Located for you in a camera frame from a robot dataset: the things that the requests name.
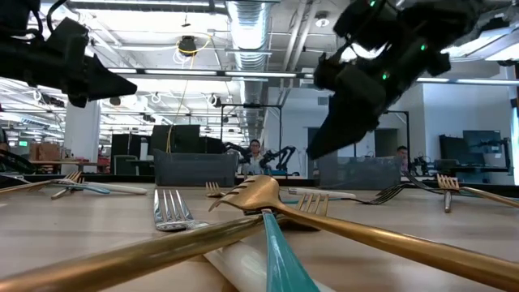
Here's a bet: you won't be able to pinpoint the black cabinet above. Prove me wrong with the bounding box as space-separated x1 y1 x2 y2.
109 133 152 175

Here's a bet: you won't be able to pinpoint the long ceiling light strip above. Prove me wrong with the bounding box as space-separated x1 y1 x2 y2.
415 76 519 87
107 67 315 79

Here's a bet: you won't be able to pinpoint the brown cardboard boxes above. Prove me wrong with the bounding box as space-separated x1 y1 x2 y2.
28 141 62 162

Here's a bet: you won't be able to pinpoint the person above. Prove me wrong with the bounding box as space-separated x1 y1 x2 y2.
395 144 410 174
242 139 267 175

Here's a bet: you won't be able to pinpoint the black aluminium table frame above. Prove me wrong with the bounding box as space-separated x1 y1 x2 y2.
0 173 519 192

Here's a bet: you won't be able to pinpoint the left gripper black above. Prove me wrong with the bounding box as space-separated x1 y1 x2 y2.
0 39 138 109

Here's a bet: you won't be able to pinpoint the black ceiling cable reel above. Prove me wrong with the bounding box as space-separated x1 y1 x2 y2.
177 35 199 57

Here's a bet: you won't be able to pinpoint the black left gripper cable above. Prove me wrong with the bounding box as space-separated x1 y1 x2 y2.
45 0 70 33

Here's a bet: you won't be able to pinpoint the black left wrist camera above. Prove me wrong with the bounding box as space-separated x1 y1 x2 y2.
47 17 89 66

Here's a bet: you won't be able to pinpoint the dark grey plastic bin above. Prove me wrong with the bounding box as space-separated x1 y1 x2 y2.
317 150 403 191
152 148 240 187

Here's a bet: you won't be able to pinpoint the dark computer monitor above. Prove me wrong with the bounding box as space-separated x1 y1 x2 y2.
462 129 503 154

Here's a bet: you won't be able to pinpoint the gold fork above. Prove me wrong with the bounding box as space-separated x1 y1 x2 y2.
0 170 84 195
436 173 519 210
0 193 330 292
205 181 226 199
208 174 519 292
50 176 86 201

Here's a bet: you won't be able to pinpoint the black computer monitor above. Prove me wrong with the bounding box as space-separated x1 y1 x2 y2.
439 134 465 163

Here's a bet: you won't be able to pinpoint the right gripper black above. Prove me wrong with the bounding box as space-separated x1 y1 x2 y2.
307 40 451 160

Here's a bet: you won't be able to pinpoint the white round column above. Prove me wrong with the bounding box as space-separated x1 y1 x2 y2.
62 99 101 175

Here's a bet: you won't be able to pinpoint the black monitor bank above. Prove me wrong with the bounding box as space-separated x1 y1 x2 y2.
151 124 226 155

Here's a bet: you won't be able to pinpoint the silver ventilation duct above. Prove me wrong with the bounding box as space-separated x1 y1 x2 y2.
225 0 281 141

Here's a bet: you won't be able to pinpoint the yellow hanging cable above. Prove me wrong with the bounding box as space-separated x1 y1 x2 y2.
165 36 214 154

